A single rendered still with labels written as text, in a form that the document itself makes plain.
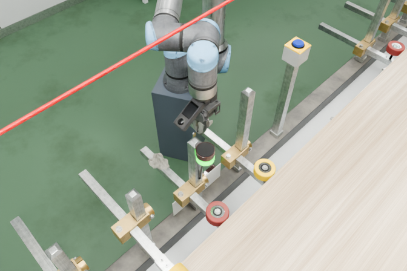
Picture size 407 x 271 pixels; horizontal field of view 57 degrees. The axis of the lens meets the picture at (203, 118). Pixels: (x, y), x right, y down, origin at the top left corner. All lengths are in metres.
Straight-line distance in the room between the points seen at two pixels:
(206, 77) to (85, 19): 2.73
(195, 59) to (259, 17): 2.62
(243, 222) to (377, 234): 0.44
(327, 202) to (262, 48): 2.12
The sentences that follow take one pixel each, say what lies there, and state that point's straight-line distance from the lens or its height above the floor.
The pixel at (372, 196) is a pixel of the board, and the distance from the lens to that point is 1.47.
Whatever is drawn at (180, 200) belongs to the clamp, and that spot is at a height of 0.87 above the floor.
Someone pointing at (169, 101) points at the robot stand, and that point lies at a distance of 2.07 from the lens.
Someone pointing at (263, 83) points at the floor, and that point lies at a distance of 3.00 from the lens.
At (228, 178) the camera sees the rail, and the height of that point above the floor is 0.70.
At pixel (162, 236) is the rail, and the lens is 1.50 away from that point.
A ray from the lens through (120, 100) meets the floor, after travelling 2.89.
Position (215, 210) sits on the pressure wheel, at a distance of 1.31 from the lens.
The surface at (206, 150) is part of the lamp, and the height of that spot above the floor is 1.13.
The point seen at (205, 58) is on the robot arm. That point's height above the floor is 1.38.
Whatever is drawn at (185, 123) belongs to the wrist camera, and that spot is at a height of 1.15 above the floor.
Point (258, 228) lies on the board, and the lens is 1.30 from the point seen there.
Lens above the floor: 2.08
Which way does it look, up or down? 50 degrees down
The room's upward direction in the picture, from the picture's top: straight up
